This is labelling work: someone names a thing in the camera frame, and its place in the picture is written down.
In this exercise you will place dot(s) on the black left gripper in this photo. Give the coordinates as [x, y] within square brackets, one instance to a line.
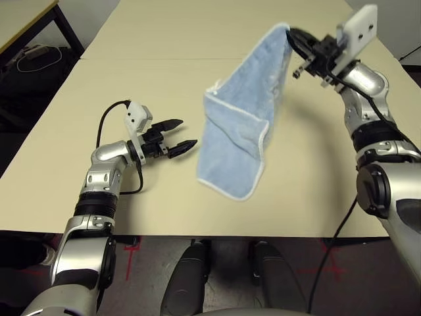
[153, 143]

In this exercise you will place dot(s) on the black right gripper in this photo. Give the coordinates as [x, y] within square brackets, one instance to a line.
[324, 56]

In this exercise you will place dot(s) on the light blue terry towel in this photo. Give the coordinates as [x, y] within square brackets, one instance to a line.
[237, 138]

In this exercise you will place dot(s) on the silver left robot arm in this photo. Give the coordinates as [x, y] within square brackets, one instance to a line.
[105, 154]

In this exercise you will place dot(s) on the grey robot left leg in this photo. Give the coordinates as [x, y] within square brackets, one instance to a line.
[184, 279]

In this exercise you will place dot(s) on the black-framed side table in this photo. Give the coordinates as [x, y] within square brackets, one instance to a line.
[65, 29]

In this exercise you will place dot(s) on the grey power strip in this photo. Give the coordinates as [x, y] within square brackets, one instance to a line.
[34, 51]

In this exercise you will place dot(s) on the bystander white shoe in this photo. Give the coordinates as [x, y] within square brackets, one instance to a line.
[50, 256]

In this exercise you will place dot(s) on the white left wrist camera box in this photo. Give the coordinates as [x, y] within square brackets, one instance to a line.
[136, 115]

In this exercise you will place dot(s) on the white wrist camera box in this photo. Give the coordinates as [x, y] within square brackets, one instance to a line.
[358, 29]
[136, 115]

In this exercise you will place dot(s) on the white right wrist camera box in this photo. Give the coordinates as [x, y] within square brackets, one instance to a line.
[358, 29]

